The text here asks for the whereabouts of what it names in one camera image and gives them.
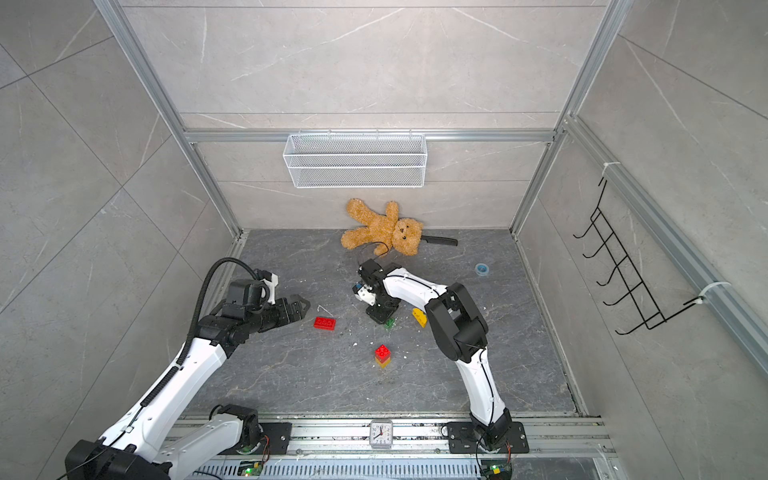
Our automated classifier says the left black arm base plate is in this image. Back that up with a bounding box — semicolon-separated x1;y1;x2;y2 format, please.
255;422;293;456

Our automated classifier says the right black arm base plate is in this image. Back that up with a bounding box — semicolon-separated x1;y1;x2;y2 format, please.
442;421;530;454

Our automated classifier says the thin black camera cable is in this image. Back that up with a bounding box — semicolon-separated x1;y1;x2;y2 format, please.
358;241;391;268

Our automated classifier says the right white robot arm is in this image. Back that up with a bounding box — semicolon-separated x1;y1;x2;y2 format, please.
353;260;512;451

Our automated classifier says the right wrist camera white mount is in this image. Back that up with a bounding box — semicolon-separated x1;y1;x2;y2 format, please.
353;283;376;306

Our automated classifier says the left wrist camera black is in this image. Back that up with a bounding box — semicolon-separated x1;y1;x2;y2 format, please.
225;270;279;311

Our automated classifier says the black wire hook rack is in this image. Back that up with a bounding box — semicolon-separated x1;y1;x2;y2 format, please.
572;178;706;336

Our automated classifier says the small white clock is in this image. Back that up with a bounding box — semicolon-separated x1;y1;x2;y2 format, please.
369;419;394;450

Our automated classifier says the black comb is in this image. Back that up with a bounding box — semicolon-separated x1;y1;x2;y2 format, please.
421;235;459;246

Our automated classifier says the red small lego brick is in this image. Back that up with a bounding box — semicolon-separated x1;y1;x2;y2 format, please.
374;345;391;362

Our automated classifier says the blue tape roll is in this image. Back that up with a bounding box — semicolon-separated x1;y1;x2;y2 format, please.
475;263;490;277

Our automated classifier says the black corrugated cable hose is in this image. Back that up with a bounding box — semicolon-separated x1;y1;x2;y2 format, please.
175;257;259;367

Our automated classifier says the white wire mesh basket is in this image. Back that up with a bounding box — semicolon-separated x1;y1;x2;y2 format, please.
283;133;428;189

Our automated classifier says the brown teddy bear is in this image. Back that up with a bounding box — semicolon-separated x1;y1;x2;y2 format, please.
341;198;423;256

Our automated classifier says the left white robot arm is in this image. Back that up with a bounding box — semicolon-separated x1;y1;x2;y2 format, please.
63;295;310;479

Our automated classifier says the red long lego brick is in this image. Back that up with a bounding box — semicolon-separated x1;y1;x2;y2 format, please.
313;316;336;331

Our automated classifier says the yellow long lego brick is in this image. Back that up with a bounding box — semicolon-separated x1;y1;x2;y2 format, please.
412;308;428;328

